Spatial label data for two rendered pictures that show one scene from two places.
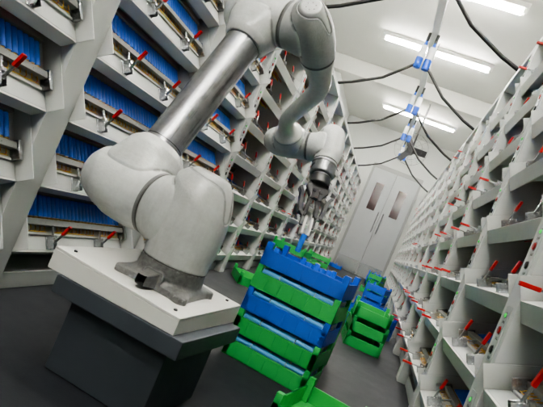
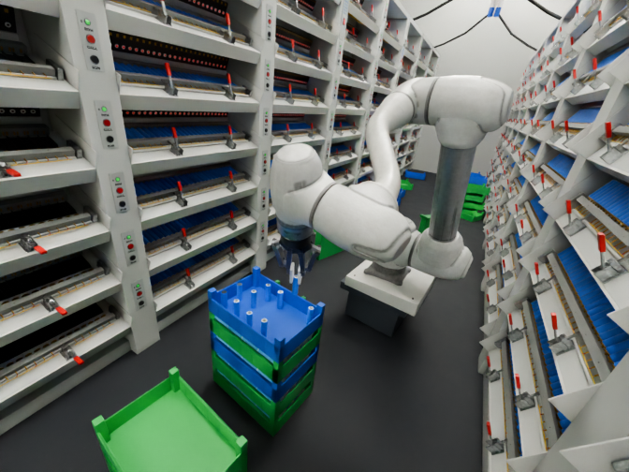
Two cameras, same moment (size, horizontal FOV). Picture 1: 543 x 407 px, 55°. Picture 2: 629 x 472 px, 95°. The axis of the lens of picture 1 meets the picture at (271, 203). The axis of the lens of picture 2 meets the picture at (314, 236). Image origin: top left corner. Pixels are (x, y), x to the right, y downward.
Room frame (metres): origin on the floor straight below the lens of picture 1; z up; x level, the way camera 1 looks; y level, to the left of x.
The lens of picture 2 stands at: (2.42, 0.06, 0.95)
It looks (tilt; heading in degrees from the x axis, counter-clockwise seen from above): 26 degrees down; 193
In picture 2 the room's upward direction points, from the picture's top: 7 degrees clockwise
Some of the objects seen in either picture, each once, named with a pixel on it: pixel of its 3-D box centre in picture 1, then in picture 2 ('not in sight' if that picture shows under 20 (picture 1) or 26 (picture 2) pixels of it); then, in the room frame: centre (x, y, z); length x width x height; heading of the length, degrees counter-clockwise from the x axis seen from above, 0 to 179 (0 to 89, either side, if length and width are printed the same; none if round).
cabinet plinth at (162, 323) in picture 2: not in sight; (279, 240); (0.72, -0.58, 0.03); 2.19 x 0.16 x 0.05; 167
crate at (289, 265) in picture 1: (311, 270); (266, 307); (1.77, -0.22, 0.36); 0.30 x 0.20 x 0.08; 69
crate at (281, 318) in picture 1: (292, 314); (264, 346); (1.77, -0.22, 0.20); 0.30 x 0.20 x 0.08; 69
